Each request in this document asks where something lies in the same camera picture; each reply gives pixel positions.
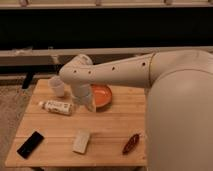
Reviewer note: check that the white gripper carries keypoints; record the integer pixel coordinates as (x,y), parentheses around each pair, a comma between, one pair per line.
(82,95)

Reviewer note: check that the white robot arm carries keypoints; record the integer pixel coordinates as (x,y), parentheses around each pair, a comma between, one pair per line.
(179,108)

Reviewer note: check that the orange ceramic bowl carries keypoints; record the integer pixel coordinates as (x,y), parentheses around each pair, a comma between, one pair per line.
(102,95)

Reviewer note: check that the white labelled bottle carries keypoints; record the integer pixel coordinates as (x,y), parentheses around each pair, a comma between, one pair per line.
(56,107)

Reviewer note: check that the wooden table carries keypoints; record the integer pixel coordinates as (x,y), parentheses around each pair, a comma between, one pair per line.
(113,136)

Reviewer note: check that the brown red snack object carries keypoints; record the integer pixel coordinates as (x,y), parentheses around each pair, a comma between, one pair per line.
(132,142)

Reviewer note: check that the black remote control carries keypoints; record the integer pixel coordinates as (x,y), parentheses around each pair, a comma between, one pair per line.
(30,145)

